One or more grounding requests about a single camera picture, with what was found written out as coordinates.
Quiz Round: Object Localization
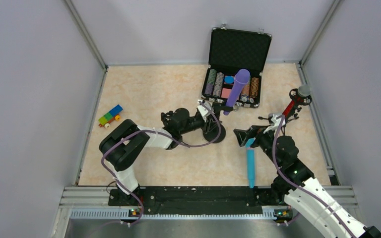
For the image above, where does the round base clip mic stand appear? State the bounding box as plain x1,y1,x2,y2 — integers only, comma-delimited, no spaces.
202,102,233,143

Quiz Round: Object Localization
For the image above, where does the cyan toy microphone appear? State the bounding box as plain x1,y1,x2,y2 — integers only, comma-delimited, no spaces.
245,138,256,188

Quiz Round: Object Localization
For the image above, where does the small tripod mic stand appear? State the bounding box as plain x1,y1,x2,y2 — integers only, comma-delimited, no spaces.
160,111,178,128

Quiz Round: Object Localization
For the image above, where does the red glitter microphone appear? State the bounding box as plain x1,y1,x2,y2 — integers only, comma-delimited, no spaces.
282,84,312,118

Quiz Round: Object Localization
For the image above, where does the purple toy microphone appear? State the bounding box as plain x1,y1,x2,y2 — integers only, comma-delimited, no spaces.
226,69,251,109

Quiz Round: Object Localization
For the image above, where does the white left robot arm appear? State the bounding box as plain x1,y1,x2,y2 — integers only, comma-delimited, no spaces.
99,104,223,196

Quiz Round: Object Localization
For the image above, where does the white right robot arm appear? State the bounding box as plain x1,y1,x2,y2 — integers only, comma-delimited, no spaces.
233,125,381,238

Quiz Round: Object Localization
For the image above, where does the green red chip stack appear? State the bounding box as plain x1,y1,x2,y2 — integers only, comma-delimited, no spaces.
240,78,251,102

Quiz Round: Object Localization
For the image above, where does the purple green chip stack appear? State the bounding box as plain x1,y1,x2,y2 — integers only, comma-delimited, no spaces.
204,69,217,95

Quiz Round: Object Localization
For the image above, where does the blue dealer chip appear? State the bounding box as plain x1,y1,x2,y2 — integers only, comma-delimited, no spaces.
224,75,234,84

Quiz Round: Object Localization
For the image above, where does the orange black chip stack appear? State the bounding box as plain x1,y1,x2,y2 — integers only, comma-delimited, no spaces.
250,77,259,100

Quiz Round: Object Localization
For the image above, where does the black poker chip case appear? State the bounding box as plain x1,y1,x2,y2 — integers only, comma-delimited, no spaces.
200,27,272,108

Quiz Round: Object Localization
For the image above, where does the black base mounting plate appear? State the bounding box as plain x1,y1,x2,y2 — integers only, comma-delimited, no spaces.
108,186,294,218

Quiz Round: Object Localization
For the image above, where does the colourful toy block car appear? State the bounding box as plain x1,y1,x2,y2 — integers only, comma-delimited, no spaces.
98,105,123,128

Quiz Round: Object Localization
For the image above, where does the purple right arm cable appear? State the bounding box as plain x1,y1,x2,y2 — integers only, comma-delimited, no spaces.
271,115,357,238

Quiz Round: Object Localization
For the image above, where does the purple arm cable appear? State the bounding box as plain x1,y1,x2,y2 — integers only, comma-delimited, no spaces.
100,102,222,227
271,115,357,238

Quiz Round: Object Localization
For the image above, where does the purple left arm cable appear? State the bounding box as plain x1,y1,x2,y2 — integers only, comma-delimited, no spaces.
100,102,222,227

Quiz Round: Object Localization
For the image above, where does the aluminium front rail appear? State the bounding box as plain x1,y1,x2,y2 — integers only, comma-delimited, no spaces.
51,187,293,238

